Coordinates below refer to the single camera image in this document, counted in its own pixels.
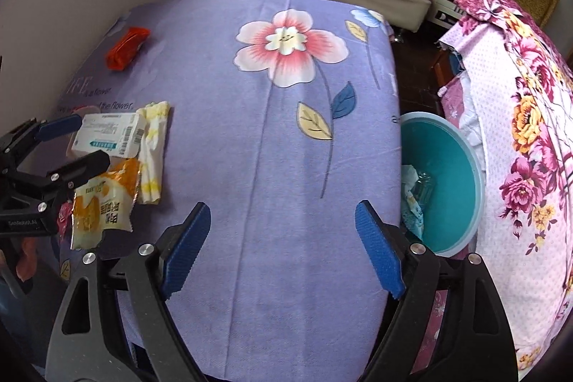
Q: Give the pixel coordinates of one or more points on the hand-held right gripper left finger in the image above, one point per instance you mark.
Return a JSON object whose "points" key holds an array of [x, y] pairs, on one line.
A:
{"points": [[188, 247]]}

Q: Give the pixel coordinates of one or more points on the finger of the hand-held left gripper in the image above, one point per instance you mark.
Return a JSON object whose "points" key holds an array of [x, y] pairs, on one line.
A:
{"points": [[85, 167], [58, 128]]}

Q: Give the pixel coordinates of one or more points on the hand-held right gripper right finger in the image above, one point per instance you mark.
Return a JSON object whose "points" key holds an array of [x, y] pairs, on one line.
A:
{"points": [[380, 252]]}

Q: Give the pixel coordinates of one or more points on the white medicine box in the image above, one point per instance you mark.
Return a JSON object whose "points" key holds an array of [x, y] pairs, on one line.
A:
{"points": [[107, 136]]}

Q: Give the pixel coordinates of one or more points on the red plastic wrapper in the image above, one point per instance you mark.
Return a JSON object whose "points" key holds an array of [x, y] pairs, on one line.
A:
{"points": [[65, 218]]}

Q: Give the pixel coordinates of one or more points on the orange snack wrapper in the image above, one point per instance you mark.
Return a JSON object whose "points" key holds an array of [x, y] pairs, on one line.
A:
{"points": [[103, 207]]}

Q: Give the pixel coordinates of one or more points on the yellow patterned tissue pack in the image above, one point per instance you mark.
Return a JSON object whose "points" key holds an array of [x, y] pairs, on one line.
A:
{"points": [[152, 149]]}

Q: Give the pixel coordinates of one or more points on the teal plastic bin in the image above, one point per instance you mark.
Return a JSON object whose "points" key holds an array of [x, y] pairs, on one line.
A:
{"points": [[452, 194]]}

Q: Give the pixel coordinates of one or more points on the small red-orange wrapper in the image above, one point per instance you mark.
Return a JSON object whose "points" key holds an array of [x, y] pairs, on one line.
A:
{"points": [[127, 48]]}

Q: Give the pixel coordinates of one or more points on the person's left hand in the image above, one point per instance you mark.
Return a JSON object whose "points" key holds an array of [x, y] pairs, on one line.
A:
{"points": [[26, 259]]}

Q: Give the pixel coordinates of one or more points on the purple floral cloth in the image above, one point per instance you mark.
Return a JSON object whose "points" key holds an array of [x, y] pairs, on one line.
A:
{"points": [[268, 140]]}

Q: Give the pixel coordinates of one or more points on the pink floral bedsheet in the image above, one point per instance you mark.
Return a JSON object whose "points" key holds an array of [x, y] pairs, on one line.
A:
{"points": [[515, 185]]}

